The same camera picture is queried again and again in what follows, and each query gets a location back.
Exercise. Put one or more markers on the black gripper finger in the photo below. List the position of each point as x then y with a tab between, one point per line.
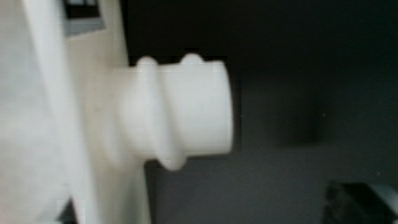
361	203

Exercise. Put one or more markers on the white cabinet body box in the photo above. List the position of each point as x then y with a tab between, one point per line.
98	113

